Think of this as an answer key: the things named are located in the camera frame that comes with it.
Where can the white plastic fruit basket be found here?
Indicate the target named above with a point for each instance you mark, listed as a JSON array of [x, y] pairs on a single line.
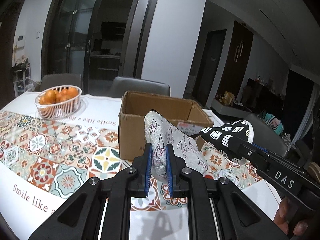
[[58, 110]]

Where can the person's right hand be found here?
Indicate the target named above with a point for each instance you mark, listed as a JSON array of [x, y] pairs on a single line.
[[294, 223]]

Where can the grey chair behind box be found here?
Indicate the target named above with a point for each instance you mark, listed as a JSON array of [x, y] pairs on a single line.
[[121, 85]]

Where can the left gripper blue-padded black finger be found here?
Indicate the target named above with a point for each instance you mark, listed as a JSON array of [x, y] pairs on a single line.
[[217, 209], [100, 209]]

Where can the dark sideboard with items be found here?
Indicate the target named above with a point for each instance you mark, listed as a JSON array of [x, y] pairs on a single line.
[[256, 98]]

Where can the black blue-padded opposite left gripper finger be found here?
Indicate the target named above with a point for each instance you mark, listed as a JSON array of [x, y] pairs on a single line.
[[239, 148]]

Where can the brown cardboard box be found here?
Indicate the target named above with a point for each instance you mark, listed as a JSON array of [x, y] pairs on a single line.
[[144, 114]]

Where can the black white patterned mitt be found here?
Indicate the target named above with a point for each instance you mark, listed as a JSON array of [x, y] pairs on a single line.
[[220, 136]]

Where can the dark glass door cabinet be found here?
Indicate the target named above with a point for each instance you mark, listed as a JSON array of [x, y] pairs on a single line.
[[97, 39]]

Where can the patterned tile tablecloth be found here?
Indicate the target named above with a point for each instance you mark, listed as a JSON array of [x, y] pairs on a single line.
[[44, 162]]

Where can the white shipping label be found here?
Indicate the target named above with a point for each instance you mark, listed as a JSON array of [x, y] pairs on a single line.
[[188, 129]]

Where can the grey chair left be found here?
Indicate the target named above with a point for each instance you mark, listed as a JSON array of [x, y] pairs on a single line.
[[52, 80]]

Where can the white floral embroidered cloth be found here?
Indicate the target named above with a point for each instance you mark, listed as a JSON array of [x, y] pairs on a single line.
[[159, 132]]

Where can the grey chair right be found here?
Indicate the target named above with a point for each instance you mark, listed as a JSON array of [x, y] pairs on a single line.
[[265, 137]]

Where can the orange tangerines pile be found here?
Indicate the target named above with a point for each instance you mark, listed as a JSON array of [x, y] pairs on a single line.
[[53, 96]]

